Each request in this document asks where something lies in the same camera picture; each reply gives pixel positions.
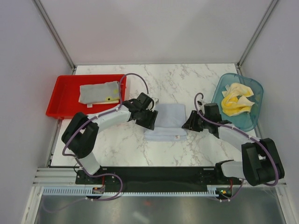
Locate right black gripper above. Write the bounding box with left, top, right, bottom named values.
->
left=181, top=110, right=210, bottom=132

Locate light blue towel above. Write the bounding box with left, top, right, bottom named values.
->
left=143, top=104, right=187, bottom=142

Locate grey towel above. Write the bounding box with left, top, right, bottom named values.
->
left=78, top=81, right=120, bottom=105

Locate yellow green patterned towel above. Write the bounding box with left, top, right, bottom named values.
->
left=94, top=99, right=120, bottom=105

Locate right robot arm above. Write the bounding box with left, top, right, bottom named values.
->
left=182, top=103, right=285, bottom=186

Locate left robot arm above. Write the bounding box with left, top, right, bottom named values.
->
left=61, top=92, right=158, bottom=184

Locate yellow towel in basket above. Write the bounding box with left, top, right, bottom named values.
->
left=221, top=83, right=255, bottom=117

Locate teal plastic basket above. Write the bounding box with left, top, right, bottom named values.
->
left=212, top=73, right=263, bottom=132

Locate red plastic tray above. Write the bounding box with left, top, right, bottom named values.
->
left=46, top=74, right=123, bottom=119

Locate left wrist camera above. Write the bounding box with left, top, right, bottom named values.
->
left=151, top=97, right=159, bottom=107

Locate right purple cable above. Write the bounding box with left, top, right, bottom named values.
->
left=195, top=92, right=280, bottom=203

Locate purple cable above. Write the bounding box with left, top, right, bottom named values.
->
left=195, top=92, right=280, bottom=203
left=43, top=73, right=150, bottom=213

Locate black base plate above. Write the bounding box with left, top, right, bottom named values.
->
left=74, top=164, right=243, bottom=194

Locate white slotted cable duct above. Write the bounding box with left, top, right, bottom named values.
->
left=42, top=186, right=224, bottom=197

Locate right aluminium frame post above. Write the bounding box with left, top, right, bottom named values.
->
left=235, top=0, right=280, bottom=73

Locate aluminium frame post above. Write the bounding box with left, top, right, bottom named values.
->
left=235, top=0, right=280, bottom=73
left=32, top=0, right=77, bottom=74

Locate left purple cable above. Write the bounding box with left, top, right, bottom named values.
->
left=43, top=73, right=150, bottom=213

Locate aluminium rail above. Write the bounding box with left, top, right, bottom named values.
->
left=33, top=168, right=77, bottom=186

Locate left aluminium frame post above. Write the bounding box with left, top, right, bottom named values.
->
left=32, top=0, right=77, bottom=74

